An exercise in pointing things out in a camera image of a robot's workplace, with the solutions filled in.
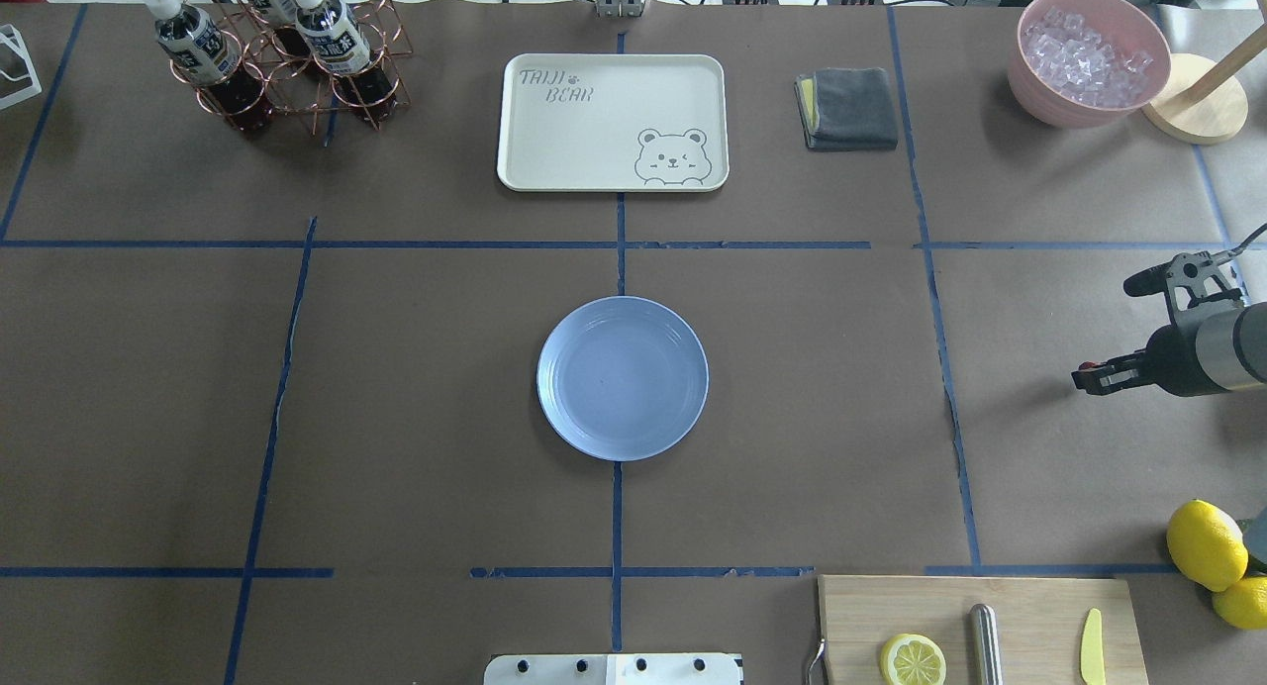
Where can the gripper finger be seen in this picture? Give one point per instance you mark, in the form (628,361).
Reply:
(1116,364)
(1105,382)

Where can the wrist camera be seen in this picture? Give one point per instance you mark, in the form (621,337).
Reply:
(1193,285)

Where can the grey folded cloth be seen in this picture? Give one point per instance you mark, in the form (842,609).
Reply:
(847,109)

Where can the steel rod black tip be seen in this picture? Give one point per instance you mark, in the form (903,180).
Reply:
(984,624)

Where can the pink bowl with ice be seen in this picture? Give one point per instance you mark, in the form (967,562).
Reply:
(1081,64)

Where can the dark drink bottle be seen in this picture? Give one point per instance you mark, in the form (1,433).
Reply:
(280,16)
(331,31)
(204,56)

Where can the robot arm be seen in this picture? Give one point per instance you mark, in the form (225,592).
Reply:
(1221,353)

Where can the yellow lemon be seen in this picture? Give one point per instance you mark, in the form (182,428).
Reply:
(1206,545)
(1243,604)

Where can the copper wire bottle rack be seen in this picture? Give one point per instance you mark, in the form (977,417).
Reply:
(299,86)

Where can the wooden stand with carton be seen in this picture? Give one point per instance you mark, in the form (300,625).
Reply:
(1202,103)

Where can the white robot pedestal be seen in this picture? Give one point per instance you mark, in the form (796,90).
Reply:
(616,668)

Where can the lemon half slice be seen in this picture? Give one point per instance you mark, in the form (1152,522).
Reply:
(910,658)

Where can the dark drink bottle back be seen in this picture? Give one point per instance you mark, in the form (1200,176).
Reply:
(280,16)

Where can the blue plate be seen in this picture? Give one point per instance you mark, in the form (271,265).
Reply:
(622,378)

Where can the dark drink bottle front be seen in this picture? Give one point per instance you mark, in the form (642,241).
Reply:
(204,56)

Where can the white wire cup rack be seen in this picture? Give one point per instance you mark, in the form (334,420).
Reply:
(19,78)

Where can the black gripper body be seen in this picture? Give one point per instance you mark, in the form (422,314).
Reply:
(1174,357)

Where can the cream bear tray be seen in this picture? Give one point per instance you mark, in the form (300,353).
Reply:
(605,122)

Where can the yellow plastic knife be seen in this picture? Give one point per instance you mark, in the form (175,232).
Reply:
(1092,658)

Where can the dark drink bottle left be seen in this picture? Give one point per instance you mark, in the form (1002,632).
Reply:
(331,31)

